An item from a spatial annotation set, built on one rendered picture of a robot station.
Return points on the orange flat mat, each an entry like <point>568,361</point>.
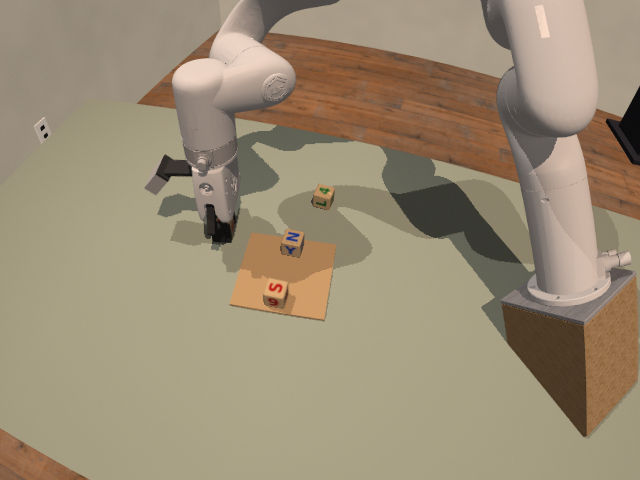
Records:
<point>308,276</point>

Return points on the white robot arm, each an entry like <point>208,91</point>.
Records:
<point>556,95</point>

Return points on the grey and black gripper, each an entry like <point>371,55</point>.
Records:
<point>216,191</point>

